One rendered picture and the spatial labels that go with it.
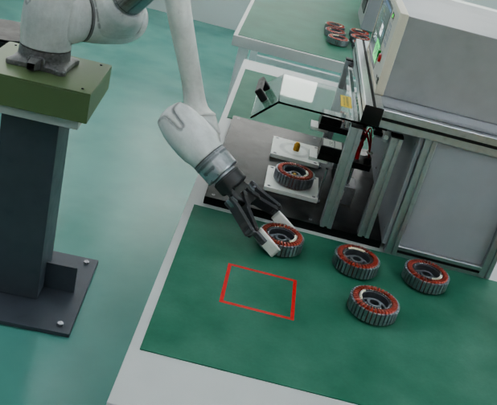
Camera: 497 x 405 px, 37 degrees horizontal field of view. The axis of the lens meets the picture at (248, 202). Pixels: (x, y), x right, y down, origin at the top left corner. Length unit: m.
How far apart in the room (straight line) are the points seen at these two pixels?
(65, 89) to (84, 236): 1.04
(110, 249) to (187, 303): 1.57
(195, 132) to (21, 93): 0.68
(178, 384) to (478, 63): 1.06
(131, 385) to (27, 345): 1.26
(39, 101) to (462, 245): 1.25
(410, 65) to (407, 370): 0.75
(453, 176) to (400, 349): 0.49
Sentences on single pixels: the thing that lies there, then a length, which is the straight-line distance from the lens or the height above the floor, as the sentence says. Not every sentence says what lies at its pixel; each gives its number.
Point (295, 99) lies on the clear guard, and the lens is 1.85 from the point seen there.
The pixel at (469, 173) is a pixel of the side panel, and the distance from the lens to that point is 1.89.
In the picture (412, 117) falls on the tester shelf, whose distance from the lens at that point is 1.80.
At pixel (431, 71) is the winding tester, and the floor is 1.20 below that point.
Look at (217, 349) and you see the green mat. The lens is 1.43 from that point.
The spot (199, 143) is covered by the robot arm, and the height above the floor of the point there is 0.94.
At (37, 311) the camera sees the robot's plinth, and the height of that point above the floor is 0.02.
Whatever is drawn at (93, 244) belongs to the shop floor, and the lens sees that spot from 3.09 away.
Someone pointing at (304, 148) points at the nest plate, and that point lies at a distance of 2.35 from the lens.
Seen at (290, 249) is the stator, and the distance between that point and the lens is 1.76.
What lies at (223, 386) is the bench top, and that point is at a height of 0.75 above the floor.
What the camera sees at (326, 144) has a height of 0.92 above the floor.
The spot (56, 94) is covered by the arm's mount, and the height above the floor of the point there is 0.82.
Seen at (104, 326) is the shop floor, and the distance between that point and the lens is 2.66.
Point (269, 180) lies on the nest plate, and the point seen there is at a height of 0.78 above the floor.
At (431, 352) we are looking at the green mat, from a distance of 1.64.
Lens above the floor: 1.62
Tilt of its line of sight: 26 degrees down
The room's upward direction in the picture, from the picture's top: 15 degrees clockwise
